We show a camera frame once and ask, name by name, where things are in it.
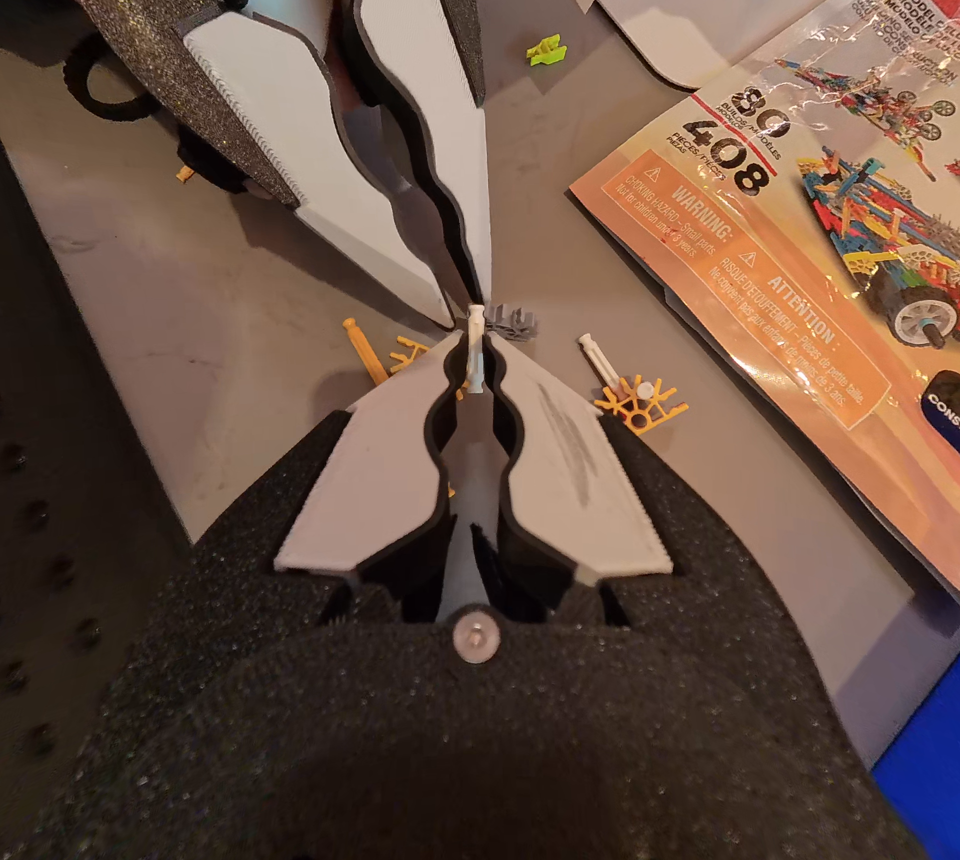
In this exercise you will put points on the yellow fan connector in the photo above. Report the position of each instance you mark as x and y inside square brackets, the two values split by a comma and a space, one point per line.
[409, 353]
[664, 417]

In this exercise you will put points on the grey snowflake connector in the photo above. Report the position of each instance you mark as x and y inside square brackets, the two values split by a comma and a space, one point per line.
[514, 323]

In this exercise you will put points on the small yellow piece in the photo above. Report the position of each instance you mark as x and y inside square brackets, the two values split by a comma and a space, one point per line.
[185, 174]

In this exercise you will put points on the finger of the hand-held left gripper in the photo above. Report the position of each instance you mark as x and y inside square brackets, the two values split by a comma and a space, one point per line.
[435, 87]
[300, 124]

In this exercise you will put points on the black perforated panel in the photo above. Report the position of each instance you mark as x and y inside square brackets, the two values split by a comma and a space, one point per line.
[45, 500]

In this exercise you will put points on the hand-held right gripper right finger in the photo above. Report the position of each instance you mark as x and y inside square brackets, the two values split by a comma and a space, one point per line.
[585, 492]

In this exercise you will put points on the orange toy set bag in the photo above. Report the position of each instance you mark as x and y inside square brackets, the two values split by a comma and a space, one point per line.
[750, 237]

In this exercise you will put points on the small lime green connector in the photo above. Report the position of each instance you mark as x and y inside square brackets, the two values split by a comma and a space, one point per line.
[546, 52]

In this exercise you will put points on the long yellow rod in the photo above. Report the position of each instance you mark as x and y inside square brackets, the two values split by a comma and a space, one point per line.
[364, 350]

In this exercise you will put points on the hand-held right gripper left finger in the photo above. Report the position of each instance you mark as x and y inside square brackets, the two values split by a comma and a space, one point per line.
[360, 485]

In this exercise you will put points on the blue plastic bin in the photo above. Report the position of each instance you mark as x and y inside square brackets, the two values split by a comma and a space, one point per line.
[922, 785]

